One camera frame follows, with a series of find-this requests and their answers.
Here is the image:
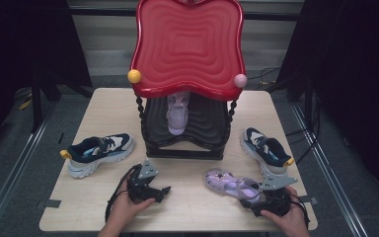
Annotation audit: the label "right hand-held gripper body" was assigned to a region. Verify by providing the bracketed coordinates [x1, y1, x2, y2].
[260, 176, 299, 217]

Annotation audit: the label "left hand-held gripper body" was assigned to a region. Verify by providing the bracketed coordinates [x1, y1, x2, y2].
[126, 158, 162, 203]

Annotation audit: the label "navy and white sneaker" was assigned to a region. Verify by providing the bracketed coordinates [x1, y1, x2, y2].
[239, 126, 295, 179]
[59, 132, 136, 180]

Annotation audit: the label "red and black shoe rack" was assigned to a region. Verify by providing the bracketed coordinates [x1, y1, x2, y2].
[126, 0, 249, 161]

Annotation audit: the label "person's right hand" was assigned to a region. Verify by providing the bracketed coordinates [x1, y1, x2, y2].
[260, 186, 311, 237]

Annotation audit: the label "person's left hand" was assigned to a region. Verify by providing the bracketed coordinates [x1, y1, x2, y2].
[107, 179, 157, 229]

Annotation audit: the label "grey tape strip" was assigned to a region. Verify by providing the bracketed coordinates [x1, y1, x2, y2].
[43, 198, 62, 209]
[297, 195, 319, 206]

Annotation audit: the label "black metal stand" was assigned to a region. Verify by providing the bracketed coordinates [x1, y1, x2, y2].
[30, 77, 44, 133]

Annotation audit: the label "yellow floor object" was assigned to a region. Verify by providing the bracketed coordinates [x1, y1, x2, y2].
[17, 98, 34, 112]

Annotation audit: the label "black curtain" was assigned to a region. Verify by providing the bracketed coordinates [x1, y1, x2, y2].
[277, 0, 379, 206]

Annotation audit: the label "left hand-held gripper cable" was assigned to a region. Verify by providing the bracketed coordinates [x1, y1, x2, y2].
[104, 165, 136, 223]

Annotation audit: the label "metal floor rail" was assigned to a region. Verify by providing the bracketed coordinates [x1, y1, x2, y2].
[290, 104, 371, 237]
[0, 107, 57, 237]

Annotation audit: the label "black floor cables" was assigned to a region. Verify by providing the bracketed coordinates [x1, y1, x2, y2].
[247, 66, 324, 163]

